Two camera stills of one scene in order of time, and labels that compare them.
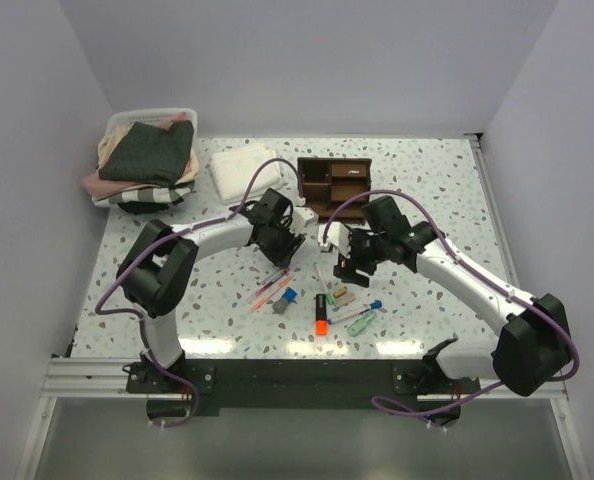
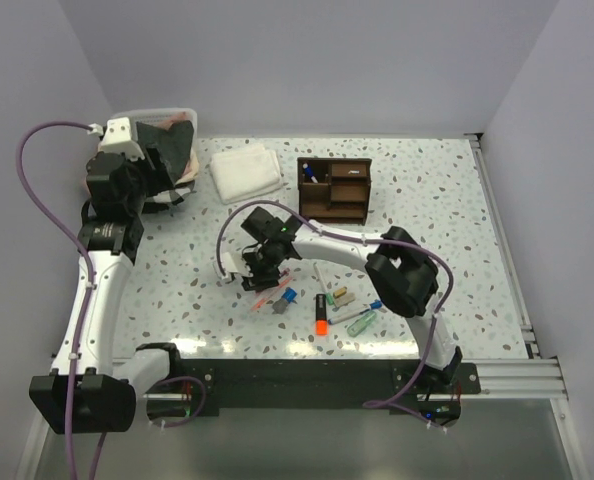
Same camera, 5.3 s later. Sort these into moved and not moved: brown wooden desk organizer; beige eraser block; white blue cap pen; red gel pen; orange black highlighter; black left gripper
Moved: red gel pen; black left gripper
Not moved: white blue cap pen; brown wooden desk organizer; beige eraser block; orange black highlighter
